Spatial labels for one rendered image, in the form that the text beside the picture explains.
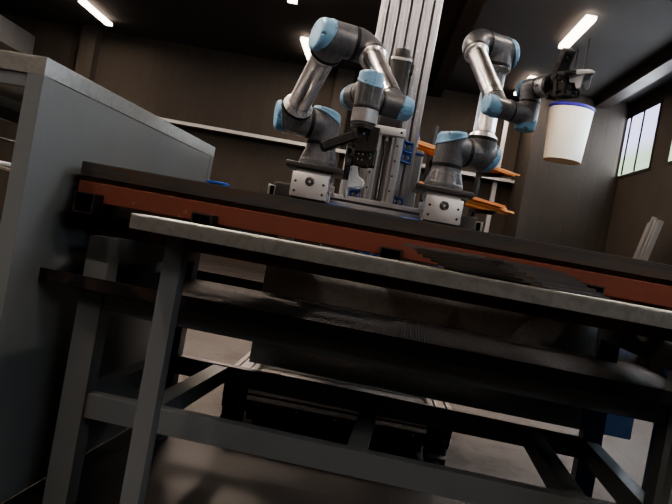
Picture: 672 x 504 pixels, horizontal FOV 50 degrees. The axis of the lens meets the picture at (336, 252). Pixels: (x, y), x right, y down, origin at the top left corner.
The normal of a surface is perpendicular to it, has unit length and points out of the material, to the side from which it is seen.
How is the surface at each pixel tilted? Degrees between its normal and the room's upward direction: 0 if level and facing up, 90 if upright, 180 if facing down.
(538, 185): 90
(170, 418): 90
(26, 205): 90
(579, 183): 90
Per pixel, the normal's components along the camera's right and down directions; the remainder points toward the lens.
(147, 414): -0.11, 0.00
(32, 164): 0.98, 0.18
